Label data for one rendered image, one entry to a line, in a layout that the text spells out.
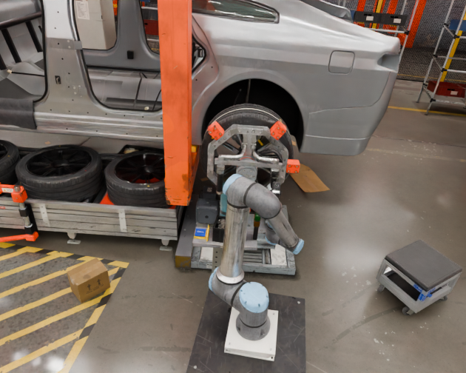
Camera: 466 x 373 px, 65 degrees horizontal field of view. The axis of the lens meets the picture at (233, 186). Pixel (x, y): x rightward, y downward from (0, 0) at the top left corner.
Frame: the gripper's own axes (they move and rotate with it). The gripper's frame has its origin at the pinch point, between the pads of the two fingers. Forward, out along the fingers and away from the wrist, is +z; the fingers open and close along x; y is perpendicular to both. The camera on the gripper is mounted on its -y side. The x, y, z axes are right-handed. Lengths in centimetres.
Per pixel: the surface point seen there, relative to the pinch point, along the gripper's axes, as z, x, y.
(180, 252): 5, -62, 70
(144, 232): 20, -92, 66
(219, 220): -6.4, -32.9, 27.1
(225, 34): 64, -38, -77
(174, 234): 20, -68, 65
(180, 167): 12, -61, -1
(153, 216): 21, -84, 49
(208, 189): 48, -44, 40
